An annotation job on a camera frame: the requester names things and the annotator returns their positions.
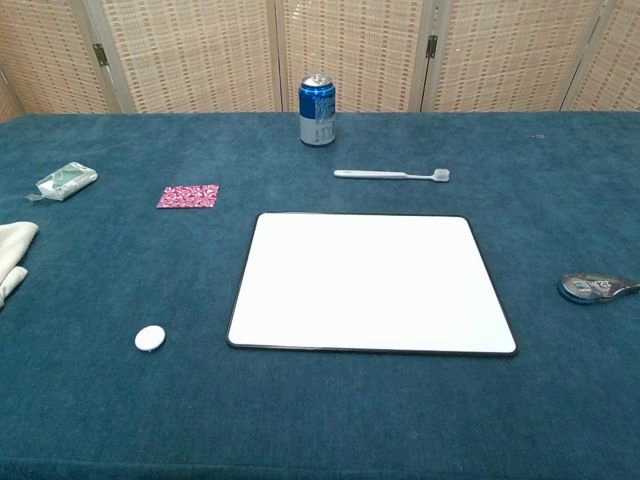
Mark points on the white ball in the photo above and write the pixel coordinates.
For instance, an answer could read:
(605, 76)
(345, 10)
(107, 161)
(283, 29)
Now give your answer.
(149, 338)

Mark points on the white rectangular board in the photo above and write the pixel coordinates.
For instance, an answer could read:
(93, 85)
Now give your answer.
(370, 285)

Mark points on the white cloth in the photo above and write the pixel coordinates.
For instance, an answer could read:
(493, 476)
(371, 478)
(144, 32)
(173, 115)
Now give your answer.
(12, 250)

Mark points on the woven bamboo folding screen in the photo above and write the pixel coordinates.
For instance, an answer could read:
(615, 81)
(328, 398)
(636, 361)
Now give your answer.
(200, 55)

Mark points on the white toothbrush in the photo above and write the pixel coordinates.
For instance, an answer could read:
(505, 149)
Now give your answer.
(375, 174)

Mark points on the pink patterned paper piece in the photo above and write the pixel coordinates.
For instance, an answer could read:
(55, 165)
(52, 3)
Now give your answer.
(189, 196)

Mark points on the blue grey correction tape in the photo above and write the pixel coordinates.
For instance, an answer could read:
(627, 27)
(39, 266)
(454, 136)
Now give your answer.
(590, 288)

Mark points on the blue tablecloth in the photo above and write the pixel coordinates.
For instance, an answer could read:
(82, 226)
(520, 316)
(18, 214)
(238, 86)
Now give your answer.
(320, 410)

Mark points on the blue silver soda can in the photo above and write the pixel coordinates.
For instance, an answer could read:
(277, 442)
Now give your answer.
(317, 110)

